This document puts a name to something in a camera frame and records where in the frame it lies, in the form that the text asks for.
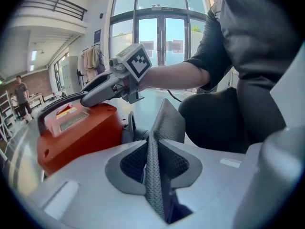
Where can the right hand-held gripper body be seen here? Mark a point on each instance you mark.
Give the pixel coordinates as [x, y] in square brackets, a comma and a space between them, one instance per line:
[135, 61]

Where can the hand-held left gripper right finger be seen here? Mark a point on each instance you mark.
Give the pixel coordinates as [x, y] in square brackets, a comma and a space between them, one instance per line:
[181, 168]

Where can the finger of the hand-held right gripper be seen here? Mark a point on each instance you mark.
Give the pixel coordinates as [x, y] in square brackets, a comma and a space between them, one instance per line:
[100, 79]
[100, 94]

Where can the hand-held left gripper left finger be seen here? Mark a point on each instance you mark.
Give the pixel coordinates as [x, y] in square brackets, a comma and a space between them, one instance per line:
[133, 166]

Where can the grey mesh dust bag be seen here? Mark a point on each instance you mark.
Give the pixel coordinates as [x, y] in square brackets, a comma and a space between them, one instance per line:
[166, 120]

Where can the person's right forearm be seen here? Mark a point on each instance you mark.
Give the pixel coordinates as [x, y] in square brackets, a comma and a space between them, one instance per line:
[171, 76]

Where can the person's right hand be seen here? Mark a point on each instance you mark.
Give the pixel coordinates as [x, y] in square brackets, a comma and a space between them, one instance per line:
[126, 85]

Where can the white paper notice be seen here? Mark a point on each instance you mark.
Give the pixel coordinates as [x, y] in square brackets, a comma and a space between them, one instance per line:
[147, 48]
[178, 46]

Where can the clothes rack with garments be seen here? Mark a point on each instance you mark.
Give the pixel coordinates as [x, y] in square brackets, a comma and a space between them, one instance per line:
[91, 58]

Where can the grey metal lockers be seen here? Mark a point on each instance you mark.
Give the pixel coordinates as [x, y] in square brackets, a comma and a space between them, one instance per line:
[70, 75]

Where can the glass double door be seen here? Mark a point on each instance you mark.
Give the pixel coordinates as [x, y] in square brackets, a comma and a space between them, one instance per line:
[162, 42]

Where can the white table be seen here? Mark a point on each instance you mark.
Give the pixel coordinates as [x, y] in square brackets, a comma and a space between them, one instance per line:
[35, 99]

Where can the person's black trousers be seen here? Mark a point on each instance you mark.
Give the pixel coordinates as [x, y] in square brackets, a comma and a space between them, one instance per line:
[228, 118]

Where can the black balcony railing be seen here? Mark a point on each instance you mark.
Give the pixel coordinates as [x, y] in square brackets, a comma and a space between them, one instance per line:
[59, 5]

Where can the person's black shirt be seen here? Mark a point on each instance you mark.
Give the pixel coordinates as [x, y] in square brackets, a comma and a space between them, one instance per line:
[252, 32]

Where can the blue wall sign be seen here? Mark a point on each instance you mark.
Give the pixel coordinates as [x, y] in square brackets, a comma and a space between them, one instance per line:
[97, 36]

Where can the white metal frame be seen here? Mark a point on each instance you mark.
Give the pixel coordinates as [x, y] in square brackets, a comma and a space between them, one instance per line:
[6, 113]

